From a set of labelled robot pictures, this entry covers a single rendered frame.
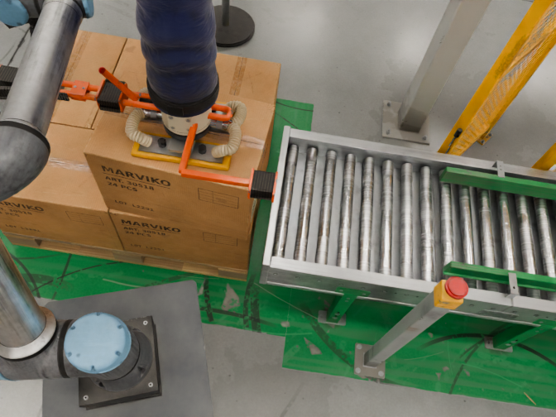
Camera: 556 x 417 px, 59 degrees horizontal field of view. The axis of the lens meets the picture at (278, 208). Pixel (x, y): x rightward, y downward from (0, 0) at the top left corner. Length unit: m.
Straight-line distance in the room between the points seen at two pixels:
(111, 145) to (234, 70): 0.97
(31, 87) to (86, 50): 1.67
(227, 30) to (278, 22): 0.38
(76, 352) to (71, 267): 1.37
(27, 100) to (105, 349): 0.63
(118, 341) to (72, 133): 1.29
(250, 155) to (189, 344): 0.68
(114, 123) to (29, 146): 0.93
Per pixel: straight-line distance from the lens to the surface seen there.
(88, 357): 1.35
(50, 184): 2.29
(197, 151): 1.75
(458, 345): 2.72
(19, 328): 1.32
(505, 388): 2.77
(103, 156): 1.82
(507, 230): 2.40
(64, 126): 2.46
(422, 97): 3.00
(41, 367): 1.43
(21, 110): 1.05
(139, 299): 1.76
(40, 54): 1.17
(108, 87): 1.80
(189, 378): 1.68
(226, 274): 2.51
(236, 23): 3.63
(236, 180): 1.54
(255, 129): 1.84
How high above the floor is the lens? 2.40
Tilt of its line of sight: 61 degrees down
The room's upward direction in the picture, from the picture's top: 11 degrees clockwise
